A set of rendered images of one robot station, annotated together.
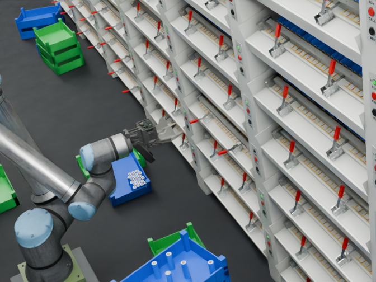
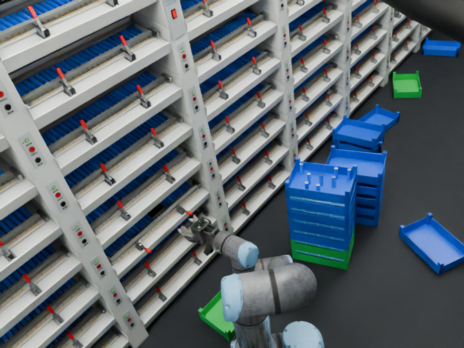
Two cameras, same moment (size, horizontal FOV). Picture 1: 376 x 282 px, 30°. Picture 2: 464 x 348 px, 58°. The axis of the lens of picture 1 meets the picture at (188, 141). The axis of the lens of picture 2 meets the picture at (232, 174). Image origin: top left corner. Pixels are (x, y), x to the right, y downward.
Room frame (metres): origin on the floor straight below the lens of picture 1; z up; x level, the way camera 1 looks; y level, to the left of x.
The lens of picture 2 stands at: (2.58, 1.30, 1.87)
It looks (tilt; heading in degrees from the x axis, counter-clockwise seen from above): 39 degrees down; 243
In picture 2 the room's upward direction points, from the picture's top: 12 degrees counter-clockwise
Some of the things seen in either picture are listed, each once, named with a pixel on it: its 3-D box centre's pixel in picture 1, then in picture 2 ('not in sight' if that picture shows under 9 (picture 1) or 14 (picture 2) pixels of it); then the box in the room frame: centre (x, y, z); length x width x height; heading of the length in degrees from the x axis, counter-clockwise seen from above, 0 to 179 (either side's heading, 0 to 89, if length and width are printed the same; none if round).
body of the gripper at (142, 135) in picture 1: (140, 136); (207, 233); (2.18, 0.17, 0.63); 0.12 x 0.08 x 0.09; 107
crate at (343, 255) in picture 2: not in sight; (323, 235); (1.54, 0.14, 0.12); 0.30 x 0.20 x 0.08; 123
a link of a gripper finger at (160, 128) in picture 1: (163, 124); (184, 230); (2.24, 0.08, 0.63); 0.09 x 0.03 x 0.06; 122
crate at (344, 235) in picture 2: not in sight; (322, 215); (1.54, 0.14, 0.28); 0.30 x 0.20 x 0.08; 123
